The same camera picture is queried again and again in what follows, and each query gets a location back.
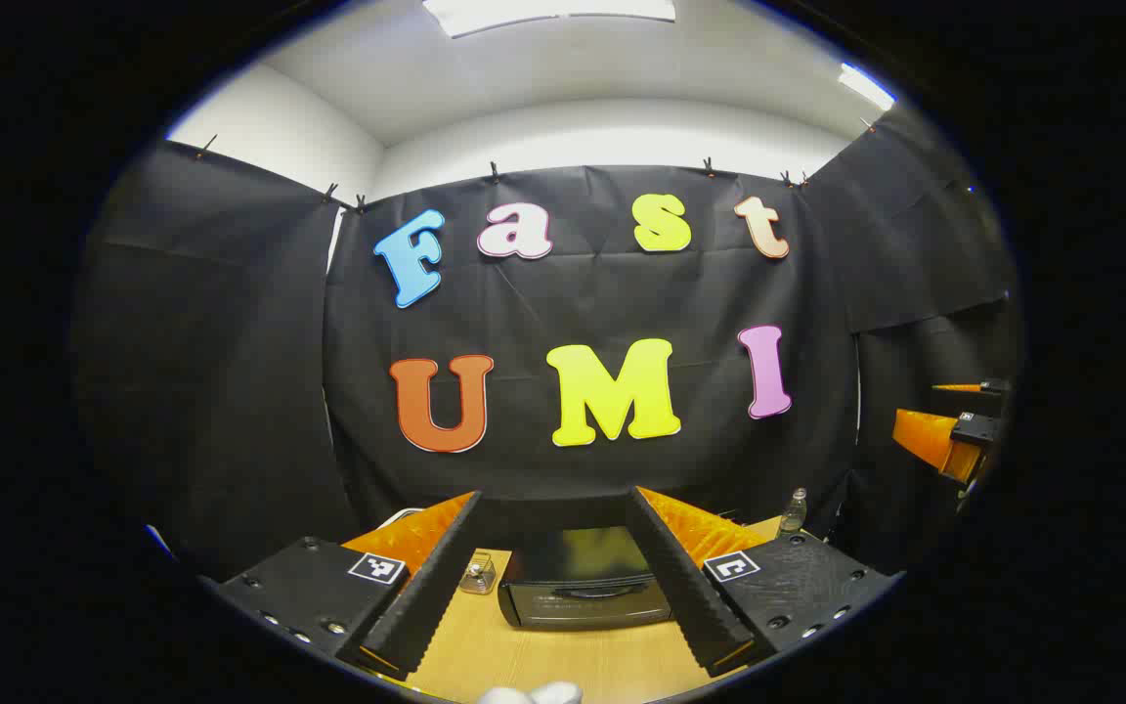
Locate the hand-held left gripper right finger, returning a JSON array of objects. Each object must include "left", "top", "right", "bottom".
[{"left": 628, "top": 485, "right": 903, "bottom": 679}]

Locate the black electric oven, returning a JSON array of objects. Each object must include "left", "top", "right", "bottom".
[{"left": 498, "top": 526, "right": 673, "bottom": 629}]

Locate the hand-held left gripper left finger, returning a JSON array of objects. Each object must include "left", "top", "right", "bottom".
[{"left": 201, "top": 491, "right": 483, "bottom": 682}]

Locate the small glass cup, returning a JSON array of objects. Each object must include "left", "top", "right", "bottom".
[{"left": 459, "top": 551, "right": 498, "bottom": 595}]

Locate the ceiling light panel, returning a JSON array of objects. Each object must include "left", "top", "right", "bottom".
[{"left": 838, "top": 63, "right": 897, "bottom": 111}]

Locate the clear plastic water bottle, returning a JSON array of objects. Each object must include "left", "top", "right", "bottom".
[{"left": 778, "top": 487, "right": 809, "bottom": 539}]

